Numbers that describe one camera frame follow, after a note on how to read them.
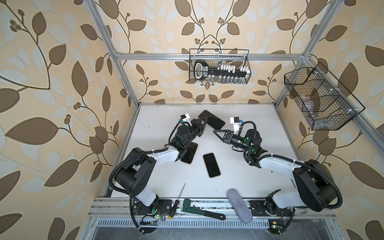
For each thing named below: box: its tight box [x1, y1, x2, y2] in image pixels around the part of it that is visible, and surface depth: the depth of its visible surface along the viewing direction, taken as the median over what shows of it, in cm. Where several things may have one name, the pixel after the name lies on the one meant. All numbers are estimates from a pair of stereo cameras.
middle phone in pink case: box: [203, 152, 221, 178], surface depth 89 cm
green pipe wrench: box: [181, 198, 227, 221], surface depth 75 cm
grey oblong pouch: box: [227, 188, 253, 224], surface depth 74 cm
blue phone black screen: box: [198, 110, 226, 130], surface depth 81 cm
